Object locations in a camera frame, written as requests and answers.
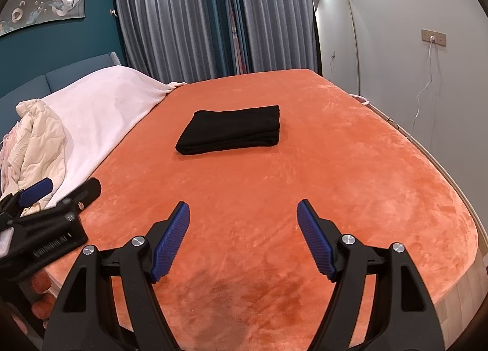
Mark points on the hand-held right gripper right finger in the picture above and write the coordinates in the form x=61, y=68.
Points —
x=316, y=237

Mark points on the framed wall painting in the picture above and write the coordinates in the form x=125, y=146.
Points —
x=42, y=11

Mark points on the wall socket plate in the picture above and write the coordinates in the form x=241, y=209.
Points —
x=440, y=39

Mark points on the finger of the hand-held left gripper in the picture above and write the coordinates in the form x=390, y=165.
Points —
x=36, y=191
x=82, y=196

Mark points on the pink ruffled cloth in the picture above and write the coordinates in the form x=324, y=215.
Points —
x=7, y=145

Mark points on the grey curtain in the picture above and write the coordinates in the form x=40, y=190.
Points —
x=286, y=11
x=160, y=19

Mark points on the standing mirror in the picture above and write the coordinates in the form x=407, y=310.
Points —
x=335, y=42

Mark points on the white blanket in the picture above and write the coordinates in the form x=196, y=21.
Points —
x=106, y=107

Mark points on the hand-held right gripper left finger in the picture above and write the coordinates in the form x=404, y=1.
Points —
x=171, y=237

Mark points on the blue curtain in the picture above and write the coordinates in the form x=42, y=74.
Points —
x=236, y=15

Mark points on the orange plush blanket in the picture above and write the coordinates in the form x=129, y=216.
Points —
x=305, y=168

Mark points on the blue upholstered headboard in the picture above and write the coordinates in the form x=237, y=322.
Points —
x=76, y=72

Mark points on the black pants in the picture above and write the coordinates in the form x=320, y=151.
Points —
x=232, y=130

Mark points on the cream quilted jacket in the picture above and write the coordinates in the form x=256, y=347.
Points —
x=38, y=137

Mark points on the person's left hand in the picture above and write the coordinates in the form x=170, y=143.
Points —
x=42, y=283

